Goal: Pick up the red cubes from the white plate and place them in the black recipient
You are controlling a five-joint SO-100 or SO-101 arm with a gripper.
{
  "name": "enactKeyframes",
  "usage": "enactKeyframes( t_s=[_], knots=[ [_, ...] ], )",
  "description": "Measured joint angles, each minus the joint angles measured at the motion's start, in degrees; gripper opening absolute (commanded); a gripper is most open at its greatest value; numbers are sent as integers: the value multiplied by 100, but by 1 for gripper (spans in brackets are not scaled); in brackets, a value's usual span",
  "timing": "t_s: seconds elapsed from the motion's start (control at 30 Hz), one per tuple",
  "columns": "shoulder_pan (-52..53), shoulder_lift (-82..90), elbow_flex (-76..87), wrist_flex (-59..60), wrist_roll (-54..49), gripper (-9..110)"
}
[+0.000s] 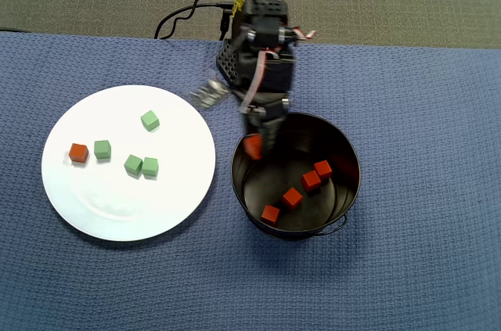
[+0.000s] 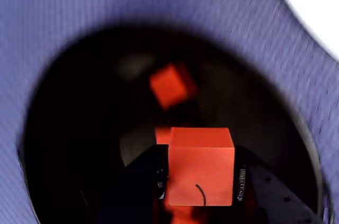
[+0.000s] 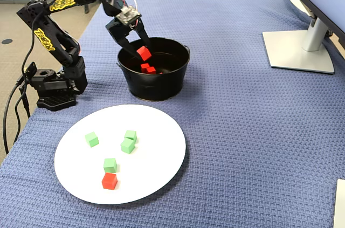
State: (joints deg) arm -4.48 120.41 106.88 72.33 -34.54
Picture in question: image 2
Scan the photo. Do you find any blue knit tablecloth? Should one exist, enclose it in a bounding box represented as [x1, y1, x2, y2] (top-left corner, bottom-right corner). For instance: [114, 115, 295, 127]
[0, 0, 339, 224]

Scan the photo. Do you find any black metal bucket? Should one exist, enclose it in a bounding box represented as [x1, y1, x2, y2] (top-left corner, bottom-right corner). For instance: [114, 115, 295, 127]
[15, 22, 334, 224]

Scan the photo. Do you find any red cube with black mark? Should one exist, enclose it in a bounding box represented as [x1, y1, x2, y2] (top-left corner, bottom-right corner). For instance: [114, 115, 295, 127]
[167, 127, 236, 208]

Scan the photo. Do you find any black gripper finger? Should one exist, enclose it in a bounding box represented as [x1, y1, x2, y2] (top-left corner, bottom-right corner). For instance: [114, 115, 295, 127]
[95, 144, 170, 224]
[233, 146, 323, 224]

